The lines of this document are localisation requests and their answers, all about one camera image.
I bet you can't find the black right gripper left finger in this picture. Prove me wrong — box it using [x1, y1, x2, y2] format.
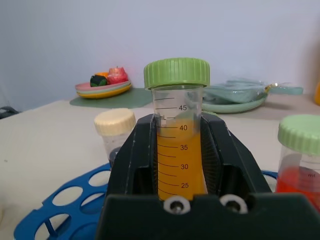
[104, 113, 161, 201]

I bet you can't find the green table mat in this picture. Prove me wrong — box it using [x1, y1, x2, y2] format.
[69, 87, 154, 110]

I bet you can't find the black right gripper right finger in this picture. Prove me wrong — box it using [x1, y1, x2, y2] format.
[199, 111, 273, 201]

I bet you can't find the stack of pastel plates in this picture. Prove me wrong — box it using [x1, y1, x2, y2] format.
[76, 84, 133, 100]

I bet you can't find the red liquid tube, green cap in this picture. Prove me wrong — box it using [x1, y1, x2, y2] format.
[275, 114, 320, 213]

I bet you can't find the pink plate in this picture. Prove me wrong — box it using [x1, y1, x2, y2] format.
[74, 79, 131, 93]

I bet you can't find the orange object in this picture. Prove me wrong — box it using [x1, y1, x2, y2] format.
[313, 81, 320, 106]

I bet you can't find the red toy apple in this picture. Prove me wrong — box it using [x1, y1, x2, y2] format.
[106, 66, 129, 85]

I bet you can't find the teal dish in plastic wrap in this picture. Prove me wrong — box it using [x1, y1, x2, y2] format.
[267, 82, 304, 96]

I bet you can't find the light green plate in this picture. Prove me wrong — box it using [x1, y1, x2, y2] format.
[76, 83, 132, 95]

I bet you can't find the teal plate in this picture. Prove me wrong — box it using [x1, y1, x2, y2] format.
[201, 96, 266, 114]

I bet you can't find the dark green toy vegetable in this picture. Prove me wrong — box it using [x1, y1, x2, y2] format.
[90, 74, 109, 88]

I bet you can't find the dark liquid tube, cream cap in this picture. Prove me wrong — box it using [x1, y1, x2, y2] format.
[94, 108, 137, 167]

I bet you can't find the yellow liquid tube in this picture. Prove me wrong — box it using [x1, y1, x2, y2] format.
[143, 57, 211, 202]

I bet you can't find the dark grey object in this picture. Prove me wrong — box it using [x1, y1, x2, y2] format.
[0, 106, 20, 120]

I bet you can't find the blue test tube rack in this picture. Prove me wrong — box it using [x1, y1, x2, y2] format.
[12, 162, 279, 240]

